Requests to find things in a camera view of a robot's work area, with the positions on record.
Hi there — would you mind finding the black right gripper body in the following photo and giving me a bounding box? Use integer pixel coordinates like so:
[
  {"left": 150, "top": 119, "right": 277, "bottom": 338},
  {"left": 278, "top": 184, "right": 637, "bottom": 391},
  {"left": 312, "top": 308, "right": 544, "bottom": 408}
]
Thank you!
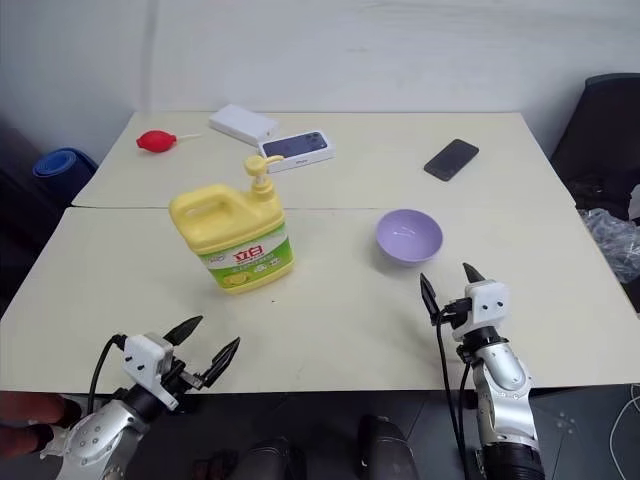
[{"left": 439, "top": 297, "right": 472, "bottom": 329}]

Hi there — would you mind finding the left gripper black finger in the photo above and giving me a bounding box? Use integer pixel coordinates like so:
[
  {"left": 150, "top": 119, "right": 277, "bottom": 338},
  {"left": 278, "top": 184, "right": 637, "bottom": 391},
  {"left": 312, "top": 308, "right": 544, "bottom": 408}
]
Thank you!
[
  {"left": 162, "top": 314, "right": 204, "bottom": 347},
  {"left": 199, "top": 336, "right": 242, "bottom": 390}
]

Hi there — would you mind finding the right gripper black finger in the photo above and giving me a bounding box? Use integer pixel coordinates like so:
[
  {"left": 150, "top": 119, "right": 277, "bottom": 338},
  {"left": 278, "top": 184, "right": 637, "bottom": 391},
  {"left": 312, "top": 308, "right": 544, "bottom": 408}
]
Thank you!
[
  {"left": 418, "top": 272, "right": 442, "bottom": 326},
  {"left": 461, "top": 262, "right": 486, "bottom": 287}
]

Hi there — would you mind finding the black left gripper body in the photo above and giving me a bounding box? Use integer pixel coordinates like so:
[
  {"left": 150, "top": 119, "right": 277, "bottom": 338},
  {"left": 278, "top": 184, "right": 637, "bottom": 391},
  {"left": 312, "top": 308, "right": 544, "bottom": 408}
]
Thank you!
[{"left": 160, "top": 356, "right": 206, "bottom": 396}]

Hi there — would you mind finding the yellow detergent bottle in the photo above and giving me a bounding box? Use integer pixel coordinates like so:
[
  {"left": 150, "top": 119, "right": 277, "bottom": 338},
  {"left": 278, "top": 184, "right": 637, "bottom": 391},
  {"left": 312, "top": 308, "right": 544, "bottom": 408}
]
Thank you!
[{"left": 168, "top": 155, "right": 295, "bottom": 297}]

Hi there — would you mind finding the purple bowl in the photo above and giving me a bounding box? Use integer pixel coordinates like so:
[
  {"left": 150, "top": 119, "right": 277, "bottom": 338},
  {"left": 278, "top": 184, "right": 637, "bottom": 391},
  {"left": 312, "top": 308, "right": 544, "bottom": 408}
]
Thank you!
[{"left": 375, "top": 208, "right": 445, "bottom": 269}]

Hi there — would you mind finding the dark rounded shape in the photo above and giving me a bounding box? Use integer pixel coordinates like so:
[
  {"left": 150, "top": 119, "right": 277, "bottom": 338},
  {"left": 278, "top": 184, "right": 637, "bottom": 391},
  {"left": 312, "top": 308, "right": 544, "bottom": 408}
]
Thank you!
[
  {"left": 356, "top": 414, "right": 420, "bottom": 480},
  {"left": 239, "top": 436, "right": 307, "bottom": 480}
]

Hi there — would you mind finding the black smartphone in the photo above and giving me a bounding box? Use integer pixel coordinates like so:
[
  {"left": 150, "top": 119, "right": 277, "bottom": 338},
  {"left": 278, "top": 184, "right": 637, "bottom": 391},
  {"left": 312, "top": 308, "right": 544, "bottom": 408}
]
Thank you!
[{"left": 423, "top": 138, "right": 480, "bottom": 182}]

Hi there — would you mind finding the clear crumpled plastic bag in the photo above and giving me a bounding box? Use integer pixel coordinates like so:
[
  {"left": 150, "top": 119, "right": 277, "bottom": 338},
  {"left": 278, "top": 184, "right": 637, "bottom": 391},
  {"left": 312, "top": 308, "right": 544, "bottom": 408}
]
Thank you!
[{"left": 579, "top": 207, "right": 640, "bottom": 287}]

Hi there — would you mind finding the reddish brown blurred object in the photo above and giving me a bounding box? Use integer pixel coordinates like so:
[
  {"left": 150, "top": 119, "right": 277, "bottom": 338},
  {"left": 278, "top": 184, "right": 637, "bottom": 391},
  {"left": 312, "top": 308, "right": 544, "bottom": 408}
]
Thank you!
[{"left": 0, "top": 391, "right": 82, "bottom": 452}]

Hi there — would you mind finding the black chair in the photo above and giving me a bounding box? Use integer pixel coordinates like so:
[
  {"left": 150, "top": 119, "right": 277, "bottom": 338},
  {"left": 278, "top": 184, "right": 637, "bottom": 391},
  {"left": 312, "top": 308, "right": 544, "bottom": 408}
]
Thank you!
[{"left": 549, "top": 73, "right": 640, "bottom": 222}]

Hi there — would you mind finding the red rubber air blower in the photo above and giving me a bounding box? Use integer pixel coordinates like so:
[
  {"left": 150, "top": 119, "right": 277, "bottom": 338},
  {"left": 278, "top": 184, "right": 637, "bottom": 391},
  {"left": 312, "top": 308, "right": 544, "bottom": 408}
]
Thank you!
[{"left": 135, "top": 130, "right": 203, "bottom": 156}]

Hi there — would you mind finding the white phone box purple print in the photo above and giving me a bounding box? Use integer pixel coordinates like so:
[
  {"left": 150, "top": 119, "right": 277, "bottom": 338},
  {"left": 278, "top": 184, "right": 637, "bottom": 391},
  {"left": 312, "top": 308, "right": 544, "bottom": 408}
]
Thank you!
[{"left": 257, "top": 130, "right": 336, "bottom": 175}]

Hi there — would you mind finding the dark furniture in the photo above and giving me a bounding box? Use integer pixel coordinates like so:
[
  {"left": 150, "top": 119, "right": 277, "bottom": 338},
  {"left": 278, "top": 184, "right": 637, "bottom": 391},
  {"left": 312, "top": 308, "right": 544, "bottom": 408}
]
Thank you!
[{"left": 0, "top": 119, "right": 69, "bottom": 306}]

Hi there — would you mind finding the plain white box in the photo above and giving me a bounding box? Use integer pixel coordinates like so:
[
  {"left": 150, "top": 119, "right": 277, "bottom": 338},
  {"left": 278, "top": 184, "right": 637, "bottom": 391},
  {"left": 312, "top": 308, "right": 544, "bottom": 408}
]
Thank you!
[{"left": 208, "top": 103, "right": 280, "bottom": 148}]

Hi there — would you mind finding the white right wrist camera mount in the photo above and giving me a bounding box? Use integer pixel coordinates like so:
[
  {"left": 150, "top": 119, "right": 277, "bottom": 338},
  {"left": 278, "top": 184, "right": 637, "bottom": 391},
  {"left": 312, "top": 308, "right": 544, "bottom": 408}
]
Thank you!
[{"left": 452, "top": 280, "right": 509, "bottom": 344}]

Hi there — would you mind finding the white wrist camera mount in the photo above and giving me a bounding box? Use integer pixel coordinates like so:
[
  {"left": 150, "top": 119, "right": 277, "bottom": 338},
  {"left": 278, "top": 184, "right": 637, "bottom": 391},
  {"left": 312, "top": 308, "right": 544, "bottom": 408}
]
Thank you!
[
  {"left": 121, "top": 333, "right": 180, "bottom": 412},
  {"left": 452, "top": 280, "right": 509, "bottom": 344}
]

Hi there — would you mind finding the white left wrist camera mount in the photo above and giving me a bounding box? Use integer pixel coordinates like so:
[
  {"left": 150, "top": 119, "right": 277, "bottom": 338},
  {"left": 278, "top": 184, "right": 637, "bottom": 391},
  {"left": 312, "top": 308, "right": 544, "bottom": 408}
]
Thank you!
[{"left": 121, "top": 333, "right": 180, "bottom": 412}]

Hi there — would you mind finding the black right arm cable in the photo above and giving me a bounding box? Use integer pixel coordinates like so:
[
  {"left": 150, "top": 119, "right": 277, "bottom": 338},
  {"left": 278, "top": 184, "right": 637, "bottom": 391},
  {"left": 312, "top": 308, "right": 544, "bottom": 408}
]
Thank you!
[{"left": 434, "top": 308, "right": 475, "bottom": 480}]

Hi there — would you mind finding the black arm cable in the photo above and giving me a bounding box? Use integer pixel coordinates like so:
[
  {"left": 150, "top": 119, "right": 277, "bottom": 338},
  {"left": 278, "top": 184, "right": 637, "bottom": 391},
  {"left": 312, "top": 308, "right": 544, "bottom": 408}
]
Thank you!
[
  {"left": 88, "top": 333, "right": 126, "bottom": 417},
  {"left": 434, "top": 308, "right": 475, "bottom": 480}
]

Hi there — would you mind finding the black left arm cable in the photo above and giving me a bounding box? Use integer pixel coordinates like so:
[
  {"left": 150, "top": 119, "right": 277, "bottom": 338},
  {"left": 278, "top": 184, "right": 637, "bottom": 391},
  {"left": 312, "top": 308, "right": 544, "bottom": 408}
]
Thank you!
[{"left": 88, "top": 333, "right": 126, "bottom": 417}]

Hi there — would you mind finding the thin white cable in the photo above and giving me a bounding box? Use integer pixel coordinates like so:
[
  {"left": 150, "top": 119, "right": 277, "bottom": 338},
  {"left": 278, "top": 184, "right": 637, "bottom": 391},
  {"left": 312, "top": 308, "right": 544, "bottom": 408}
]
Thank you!
[{"left": 609, "top": 382, "right": 640, "bottom": 465}]

